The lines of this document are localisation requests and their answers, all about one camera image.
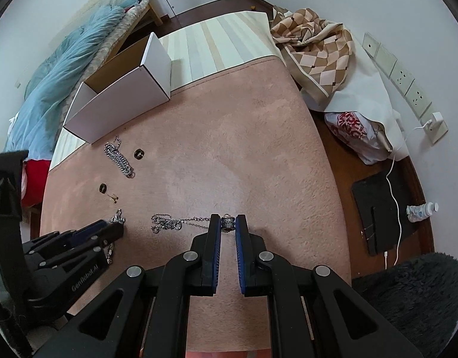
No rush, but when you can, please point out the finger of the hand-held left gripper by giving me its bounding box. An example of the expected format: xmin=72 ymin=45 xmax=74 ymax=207
xmin=22 ymin=219 xmax=124 ymax=251
xmin=24 ymin=239 xmax=115 ymax=274

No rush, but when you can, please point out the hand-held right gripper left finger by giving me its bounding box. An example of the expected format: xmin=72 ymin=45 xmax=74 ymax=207
xmin=33 ymin=214 xmax=222 ymax=358

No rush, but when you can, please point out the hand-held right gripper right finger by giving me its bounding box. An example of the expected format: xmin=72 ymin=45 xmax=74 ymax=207
xmin=234 ymin=214 xmax=424 ymax=358

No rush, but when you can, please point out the thin silver chain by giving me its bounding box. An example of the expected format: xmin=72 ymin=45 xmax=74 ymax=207
xmin=106 ymin=209 xmax=126 ymax=265

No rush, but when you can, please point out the silver necklace with bead pendant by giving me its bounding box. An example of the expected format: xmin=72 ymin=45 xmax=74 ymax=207
xmin=151 ymin=212 xmax=236 ymax=235

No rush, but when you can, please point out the red cloth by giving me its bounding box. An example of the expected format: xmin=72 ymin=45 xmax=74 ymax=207
xmin=21 ymin=159 xmax=53 ymax=208

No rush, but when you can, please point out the pink fleece mat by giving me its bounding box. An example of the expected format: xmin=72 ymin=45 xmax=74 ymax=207
xmin=40 ymin=54 xmax=353 ymax=354

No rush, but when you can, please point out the white cardboard box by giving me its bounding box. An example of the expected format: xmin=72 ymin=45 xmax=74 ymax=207
xmin=63 ymin=31 xmax=172 ymax=144

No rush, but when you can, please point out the black folder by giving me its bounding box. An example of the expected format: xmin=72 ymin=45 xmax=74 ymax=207
xmin=351 ymin=167 xmax=426 ymax=257

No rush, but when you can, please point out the blue duvet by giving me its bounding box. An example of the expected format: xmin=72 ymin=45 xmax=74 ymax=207
xmin=7 ymin=0 xmax=152 ymax=162

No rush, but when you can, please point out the white red-print plastic bag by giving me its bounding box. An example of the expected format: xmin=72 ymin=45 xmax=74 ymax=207
xmin=323 ymin=109 xmax=394 ymax=165

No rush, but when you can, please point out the dark grey fuzzy cushion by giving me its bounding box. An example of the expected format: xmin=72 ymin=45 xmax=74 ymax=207
xmin=351 ymin=252 xmax=458 ymax=358

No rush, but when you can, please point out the clear plastic bottle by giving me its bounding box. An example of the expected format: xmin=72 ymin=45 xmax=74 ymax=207
xmin=406 ymin=202 xmax=440 ymax=224

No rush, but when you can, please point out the white sheet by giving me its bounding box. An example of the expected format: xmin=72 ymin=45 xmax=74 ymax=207
xmin=285 ymin=39 xmax=405 ymax=162

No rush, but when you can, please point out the striped cream tablecloth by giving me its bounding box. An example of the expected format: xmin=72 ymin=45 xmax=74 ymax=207
xmin=49 ymin=10 xmax=282 ymax=173

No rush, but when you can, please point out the brown checked blanket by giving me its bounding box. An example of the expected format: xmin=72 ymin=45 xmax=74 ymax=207
xmin=269 ymin=6 xmax=355 ymax=100

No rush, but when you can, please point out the white charger plug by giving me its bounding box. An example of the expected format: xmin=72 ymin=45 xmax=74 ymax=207
xmin=426 ymin=112 xmax=445 ymax=130

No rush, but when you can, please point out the thick silver chain bracelet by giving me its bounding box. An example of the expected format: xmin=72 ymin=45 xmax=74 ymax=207
xmin=104 ymin=136 xmax=135 ymax=180

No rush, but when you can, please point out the white charging cable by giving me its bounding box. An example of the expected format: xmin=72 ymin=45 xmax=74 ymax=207
xmin=383 ymin=119 xmax=431 ymax=270

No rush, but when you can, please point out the wooden bed frame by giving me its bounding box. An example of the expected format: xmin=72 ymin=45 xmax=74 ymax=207
xmin=142 ymin=0 xmax=165 ymax=27

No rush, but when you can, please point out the wall power socket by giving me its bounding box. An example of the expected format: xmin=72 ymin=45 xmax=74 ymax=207
xmin=389 ymin=60 xmax=416 ymax=96
xmin=423 ymin=111 xmax=449 ymax=145
xmin=404 ymin=80 xmax=433 ymax=119

